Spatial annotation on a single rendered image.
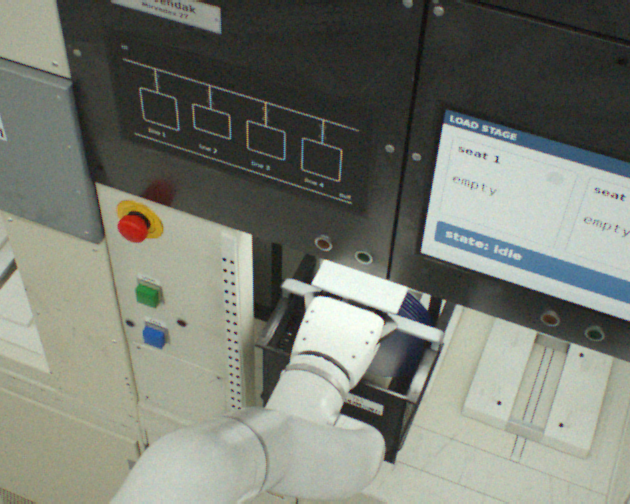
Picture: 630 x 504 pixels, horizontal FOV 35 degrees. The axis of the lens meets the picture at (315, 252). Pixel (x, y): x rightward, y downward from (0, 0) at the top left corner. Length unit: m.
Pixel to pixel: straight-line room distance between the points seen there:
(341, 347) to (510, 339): 0.57
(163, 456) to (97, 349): 0.79
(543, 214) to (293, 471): 0.37
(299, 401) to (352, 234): 0.21
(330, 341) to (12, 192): 0.47
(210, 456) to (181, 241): 0.50
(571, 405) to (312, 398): 0.63
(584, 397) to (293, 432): 0.78
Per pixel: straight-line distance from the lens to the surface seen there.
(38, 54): 1.19
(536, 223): 1.03
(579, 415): 1.72
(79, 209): 1.33
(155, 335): 1.48
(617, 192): 0.98
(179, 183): 1.20
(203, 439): 0.86
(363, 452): 1.12
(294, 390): 1.21
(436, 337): 1.38
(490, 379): 1.72
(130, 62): 1.11
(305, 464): 1.08
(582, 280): 1.08
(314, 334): 1.27
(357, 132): 1.02
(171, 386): 1.61
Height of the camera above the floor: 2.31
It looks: 50 degrees down
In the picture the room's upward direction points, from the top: 3 degrees clockwise
